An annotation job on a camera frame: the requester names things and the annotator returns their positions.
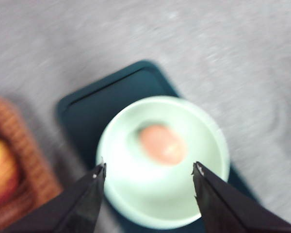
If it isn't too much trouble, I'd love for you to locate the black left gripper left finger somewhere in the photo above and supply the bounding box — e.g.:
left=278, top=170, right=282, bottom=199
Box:
left=0, top=162, right=106, bottom=233

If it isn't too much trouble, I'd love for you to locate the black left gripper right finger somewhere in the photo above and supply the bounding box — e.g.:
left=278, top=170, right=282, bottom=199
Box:
left=192, top=161, right=291, bottom=233

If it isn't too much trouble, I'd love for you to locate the brown egg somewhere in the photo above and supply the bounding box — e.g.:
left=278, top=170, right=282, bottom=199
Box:
left=139, top=124, right=186, bottom=165

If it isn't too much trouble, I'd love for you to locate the light green ceramic bowl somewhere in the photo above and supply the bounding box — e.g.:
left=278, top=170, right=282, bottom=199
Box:
left=96, top=95, right=230, bottom=229

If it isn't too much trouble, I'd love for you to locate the brown wicker basket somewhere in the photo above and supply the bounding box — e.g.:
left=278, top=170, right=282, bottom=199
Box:
left=0, top=97, right=63, bottom=231

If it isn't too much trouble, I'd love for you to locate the red yellow apple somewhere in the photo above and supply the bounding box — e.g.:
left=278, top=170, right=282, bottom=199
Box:
left=0, top=138, right=19, bottom=210

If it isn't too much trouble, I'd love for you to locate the dark blue rectangular tray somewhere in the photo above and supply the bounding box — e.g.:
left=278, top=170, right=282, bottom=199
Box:
left=57, top=62, right=246, bottom=233

